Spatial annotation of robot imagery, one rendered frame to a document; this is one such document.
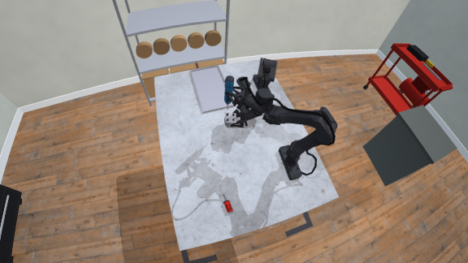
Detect grey l-shaped bracket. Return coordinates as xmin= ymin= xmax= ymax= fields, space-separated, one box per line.
xmin=224 ymin=111 xmax=236 ymax=123

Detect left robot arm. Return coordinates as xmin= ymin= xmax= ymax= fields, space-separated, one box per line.
xmin=252 ymin=88 xmax=338 ymax=179

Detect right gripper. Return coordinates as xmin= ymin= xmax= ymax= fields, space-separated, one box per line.
xmin=230 ymin=108 xmax=254 ymax=127

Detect dark blue electric screwdriver barrel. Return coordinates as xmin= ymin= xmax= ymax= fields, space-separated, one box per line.
xmin=224 ymin=75 xmax=234 ymax=110

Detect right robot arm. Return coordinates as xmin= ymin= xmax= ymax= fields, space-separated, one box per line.
xmin=241 ymin=58 xmax=277 ymax=118

